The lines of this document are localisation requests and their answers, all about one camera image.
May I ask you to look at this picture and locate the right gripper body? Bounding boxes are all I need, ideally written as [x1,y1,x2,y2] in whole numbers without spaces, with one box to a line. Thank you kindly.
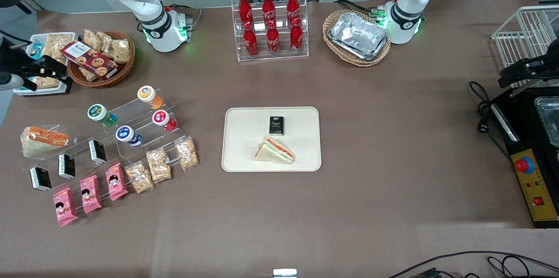
[0,38,34,79]

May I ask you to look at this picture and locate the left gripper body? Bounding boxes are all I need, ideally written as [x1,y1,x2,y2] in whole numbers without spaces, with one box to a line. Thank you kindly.
[522,50,559,79]

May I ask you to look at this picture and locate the green gum bottle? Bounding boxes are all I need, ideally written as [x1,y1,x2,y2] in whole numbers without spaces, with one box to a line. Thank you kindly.
[87,103,118,128]

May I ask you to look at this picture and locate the clear acrylic gum stand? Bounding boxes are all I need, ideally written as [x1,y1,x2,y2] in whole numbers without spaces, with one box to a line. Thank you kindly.
[73,89,178,157]

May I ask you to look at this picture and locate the blue gum bottle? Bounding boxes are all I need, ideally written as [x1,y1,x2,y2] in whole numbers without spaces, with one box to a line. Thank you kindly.
[115,125,143,148]

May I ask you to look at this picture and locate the orange gum bottle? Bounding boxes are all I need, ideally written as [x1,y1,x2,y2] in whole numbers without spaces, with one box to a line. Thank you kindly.
[137,86,164,110]

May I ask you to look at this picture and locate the red gum bottle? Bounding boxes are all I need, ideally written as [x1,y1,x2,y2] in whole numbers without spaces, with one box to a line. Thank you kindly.
[152,110,178,133]

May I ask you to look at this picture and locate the cream plastic tray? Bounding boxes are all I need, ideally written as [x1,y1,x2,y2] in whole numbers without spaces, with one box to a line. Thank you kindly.
[221,106,323,173]

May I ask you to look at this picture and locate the large cracker bag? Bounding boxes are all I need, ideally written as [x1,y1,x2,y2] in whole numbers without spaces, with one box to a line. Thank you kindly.
[42,33,74,64]
[25,76,61,90]

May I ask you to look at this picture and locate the teal snack packet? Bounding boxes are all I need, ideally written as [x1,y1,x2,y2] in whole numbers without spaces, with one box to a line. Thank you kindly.
[28,42,45,61]

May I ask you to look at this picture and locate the white rectangular bin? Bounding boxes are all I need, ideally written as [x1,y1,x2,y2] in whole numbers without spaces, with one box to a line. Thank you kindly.
[13,32,79,96]

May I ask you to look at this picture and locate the red cookie box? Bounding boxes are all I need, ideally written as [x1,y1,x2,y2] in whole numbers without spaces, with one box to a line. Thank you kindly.
[60,41,119,79]

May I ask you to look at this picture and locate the metal pan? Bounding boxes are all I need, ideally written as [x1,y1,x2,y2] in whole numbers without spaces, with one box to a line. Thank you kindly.
[533,96,559,148]

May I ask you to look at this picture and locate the clear snack bag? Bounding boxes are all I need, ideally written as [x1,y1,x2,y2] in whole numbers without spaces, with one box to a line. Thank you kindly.
[83,29,104,52]
[96,31,116,57]
[111,38,132,64]

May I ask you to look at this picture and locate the black machine with yellow panel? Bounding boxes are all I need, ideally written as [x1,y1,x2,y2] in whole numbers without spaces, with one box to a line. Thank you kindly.
[489,86,559,230]

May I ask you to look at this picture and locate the wrapped triangle sandwich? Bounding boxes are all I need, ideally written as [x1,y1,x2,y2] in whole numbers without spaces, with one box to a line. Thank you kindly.
[253,135,296,165]
[20,125,71,158]

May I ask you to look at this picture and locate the dark wicker basket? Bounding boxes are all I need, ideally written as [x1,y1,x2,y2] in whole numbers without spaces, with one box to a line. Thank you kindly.
[66,30,136,89]

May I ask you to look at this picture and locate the red emergency stop button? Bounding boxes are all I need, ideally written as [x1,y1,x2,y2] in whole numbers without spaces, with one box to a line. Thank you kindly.
[514,155,535,175]

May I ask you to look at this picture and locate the small black white box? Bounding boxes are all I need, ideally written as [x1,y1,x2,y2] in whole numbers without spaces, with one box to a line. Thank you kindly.
[58,153,76,180]
[29,167,52,192]
[88,139,107,165]

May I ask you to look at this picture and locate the clear acrylic stepped snack stand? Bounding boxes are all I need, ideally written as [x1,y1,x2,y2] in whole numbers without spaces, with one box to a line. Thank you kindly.
[26,126,198,192]

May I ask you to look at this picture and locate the pink snack packet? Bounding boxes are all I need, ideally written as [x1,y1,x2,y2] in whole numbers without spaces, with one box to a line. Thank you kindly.
[52,187,79,227]
[106,162,129,202]
[79,174,103,215]

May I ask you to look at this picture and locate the clear cracker packet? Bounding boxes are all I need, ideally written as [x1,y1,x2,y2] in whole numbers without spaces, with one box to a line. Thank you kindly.
[125,161,155,195]
[145,149,173,183]
[174,135,200,171]

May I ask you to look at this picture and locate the aluminium foil container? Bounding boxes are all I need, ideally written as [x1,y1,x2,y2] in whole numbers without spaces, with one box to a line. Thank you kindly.
[328,11,390,61]

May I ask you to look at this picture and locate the light wicker basket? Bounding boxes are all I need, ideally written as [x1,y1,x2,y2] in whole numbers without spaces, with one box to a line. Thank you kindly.
[322,9,392,68]

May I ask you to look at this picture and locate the red cola bottle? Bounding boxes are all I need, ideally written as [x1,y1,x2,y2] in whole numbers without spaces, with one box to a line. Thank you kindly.
[243,21,259,58]
[290,17,304,55]
[286,0,301,23]
[266,20,281,56]
[238,0,253,25]
[262,0,276,25]

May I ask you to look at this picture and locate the clear acrylic bottle rack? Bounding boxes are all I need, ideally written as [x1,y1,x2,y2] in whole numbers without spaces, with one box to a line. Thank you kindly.
[231,0,310,62]

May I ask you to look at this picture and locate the black tissue pack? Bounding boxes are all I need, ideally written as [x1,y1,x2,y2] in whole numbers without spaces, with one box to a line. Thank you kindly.
[268,115,285,136]

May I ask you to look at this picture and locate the white wire rack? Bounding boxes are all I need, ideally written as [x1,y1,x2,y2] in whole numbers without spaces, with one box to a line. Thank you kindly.
[491,5,559,96]

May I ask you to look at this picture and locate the black power cable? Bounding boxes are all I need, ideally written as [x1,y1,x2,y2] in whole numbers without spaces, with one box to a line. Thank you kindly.
[468,80,512,161]

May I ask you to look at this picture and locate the black floor cables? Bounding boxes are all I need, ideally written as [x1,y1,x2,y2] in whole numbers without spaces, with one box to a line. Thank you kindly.
[388,250,559,278]

